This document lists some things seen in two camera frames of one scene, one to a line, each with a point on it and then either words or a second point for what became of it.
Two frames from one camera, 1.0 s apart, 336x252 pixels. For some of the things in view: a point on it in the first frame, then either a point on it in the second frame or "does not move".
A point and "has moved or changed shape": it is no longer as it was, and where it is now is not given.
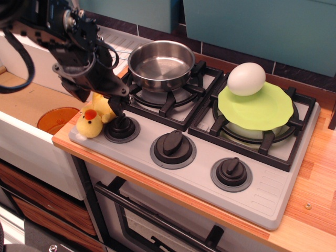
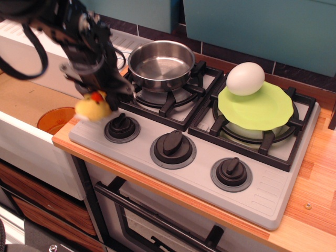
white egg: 246,79 does not move
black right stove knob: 231,174 does not move
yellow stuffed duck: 92,117 has moved or changed shape
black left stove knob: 122,130 does not move
